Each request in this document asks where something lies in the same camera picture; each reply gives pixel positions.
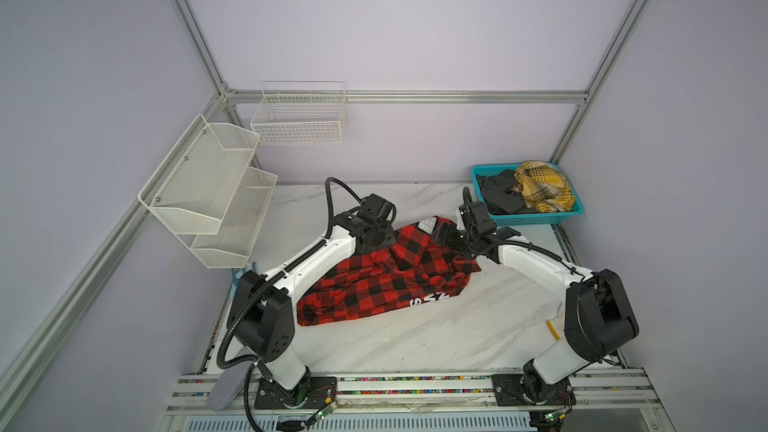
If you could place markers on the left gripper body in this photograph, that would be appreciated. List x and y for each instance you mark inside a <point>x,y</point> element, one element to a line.
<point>384,238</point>

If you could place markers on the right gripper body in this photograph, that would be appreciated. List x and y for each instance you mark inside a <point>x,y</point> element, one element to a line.
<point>458,238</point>

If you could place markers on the red black plaid shirt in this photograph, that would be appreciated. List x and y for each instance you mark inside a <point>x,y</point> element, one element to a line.
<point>414,271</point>

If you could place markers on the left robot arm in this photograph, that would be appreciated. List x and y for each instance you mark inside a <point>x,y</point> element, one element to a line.
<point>261,324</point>

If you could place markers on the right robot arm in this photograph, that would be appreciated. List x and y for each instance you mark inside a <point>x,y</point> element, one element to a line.
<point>598,316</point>

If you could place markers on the dark grey shirt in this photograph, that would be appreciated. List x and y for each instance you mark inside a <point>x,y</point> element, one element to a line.
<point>500,194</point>

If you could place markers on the teal plastic basket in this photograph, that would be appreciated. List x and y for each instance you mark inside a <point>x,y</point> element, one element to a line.
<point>523,219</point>

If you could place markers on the yellow plaid shirt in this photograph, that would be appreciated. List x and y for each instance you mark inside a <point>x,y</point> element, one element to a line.
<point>544,187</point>

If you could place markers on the teal hand rake tool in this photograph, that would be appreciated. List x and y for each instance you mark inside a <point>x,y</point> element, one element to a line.
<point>237,274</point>

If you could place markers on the grey foam pad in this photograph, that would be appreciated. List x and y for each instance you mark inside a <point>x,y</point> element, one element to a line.
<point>228,387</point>

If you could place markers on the white wire wall basket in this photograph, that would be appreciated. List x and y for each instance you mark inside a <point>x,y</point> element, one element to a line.
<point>301,113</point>

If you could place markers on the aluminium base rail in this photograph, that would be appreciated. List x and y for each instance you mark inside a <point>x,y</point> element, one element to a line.
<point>594,399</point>

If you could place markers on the white mesh wall shelf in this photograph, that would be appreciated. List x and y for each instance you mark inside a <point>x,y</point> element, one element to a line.
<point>210,195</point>

